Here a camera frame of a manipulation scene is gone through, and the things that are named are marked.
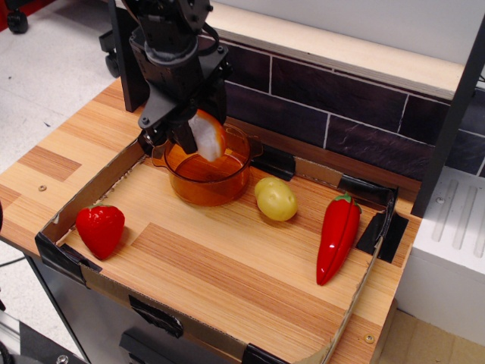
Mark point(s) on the red toy chili pepper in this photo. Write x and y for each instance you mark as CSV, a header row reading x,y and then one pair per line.
x,y
339,229

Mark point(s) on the red toy strawberry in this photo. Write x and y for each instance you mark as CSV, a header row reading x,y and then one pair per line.
x,y
100,227

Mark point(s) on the orange transparent plastic pot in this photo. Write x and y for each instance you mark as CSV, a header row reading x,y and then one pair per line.
x,y
203,183

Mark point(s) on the black office chair base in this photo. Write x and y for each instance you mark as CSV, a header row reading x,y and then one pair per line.
x,y
17,23

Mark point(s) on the white ribbed cabinet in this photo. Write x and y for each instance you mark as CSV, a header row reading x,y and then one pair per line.
x,y
443,281

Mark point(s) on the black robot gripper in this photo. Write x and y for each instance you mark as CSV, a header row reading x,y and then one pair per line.
x,y
180,85

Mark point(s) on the light wooden shelf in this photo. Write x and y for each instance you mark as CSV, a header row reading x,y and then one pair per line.
x,y
380,63

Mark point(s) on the yellow toy potato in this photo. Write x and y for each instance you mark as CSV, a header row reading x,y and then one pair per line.
x,y
275,199

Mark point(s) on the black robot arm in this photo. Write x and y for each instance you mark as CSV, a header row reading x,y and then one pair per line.
x,y
168,25

